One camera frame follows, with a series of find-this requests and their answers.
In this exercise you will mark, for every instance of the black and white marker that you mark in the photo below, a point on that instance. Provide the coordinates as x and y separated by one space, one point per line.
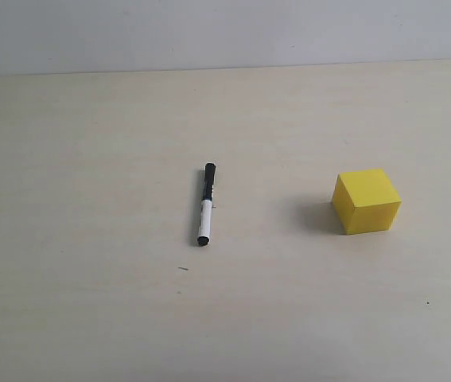
204 231

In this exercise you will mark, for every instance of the yellow cube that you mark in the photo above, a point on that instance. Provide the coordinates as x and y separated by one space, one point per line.
365 201

